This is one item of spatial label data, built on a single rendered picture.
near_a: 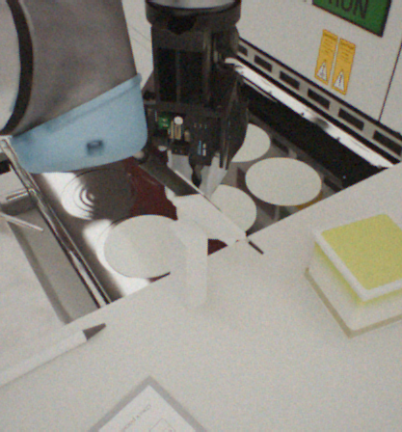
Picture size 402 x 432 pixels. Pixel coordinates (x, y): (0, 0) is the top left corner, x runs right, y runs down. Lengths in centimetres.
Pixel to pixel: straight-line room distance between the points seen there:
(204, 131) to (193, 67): 5
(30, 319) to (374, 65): 49
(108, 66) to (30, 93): 4
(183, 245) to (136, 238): 22
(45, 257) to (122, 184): 14
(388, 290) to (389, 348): 7
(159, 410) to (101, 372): 6
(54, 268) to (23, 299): 11
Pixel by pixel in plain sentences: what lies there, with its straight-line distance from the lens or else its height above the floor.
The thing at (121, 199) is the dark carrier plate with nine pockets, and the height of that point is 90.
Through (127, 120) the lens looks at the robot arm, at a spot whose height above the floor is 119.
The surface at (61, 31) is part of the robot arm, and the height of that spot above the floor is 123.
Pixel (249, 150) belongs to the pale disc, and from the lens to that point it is 73.
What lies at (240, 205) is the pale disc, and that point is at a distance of 64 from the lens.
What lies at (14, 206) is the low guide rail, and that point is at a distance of 78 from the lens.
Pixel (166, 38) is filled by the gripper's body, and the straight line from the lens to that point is 36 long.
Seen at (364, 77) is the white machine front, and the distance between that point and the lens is 68.
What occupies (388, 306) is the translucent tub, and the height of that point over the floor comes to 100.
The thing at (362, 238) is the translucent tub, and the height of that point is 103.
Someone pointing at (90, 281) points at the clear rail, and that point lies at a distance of 56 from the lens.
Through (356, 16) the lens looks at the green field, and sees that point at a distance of 67.
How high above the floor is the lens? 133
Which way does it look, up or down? 44 degrees down
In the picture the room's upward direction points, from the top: straight up
